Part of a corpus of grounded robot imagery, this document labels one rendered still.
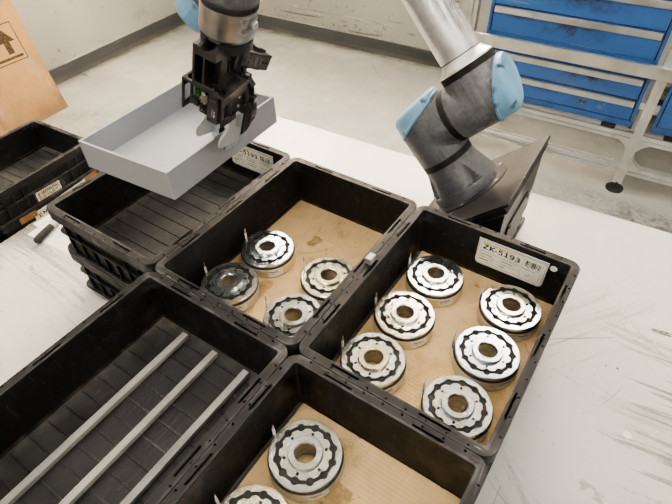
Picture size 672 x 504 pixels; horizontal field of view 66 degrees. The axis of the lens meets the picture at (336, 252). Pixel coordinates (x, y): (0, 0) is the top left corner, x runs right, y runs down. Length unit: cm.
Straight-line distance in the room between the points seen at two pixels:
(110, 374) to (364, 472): 43
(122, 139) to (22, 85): 258
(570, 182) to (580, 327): 172
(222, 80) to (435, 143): 52
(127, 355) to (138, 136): 39
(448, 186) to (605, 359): 46
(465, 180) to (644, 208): 175
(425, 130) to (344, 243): 29
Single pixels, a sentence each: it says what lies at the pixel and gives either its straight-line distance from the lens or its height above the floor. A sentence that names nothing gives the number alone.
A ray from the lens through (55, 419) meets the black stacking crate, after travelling 92.
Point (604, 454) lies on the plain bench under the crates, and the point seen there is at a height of 70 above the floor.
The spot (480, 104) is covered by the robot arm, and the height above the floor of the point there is 106.
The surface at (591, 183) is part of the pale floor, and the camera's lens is 287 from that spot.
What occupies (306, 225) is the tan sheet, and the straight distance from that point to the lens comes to 109.
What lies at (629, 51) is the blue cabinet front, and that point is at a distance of 260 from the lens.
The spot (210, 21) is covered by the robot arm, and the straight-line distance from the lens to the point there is 73.
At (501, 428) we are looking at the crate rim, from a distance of 72.
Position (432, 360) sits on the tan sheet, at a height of 83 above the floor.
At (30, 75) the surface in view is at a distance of 360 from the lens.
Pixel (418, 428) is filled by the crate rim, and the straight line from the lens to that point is 72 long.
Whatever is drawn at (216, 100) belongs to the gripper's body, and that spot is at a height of 120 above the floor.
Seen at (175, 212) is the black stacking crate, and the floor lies 83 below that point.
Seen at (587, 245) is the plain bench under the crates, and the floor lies 70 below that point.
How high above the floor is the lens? 155
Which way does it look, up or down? 44 degrees down
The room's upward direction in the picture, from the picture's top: 1 degrees counter-clockwise
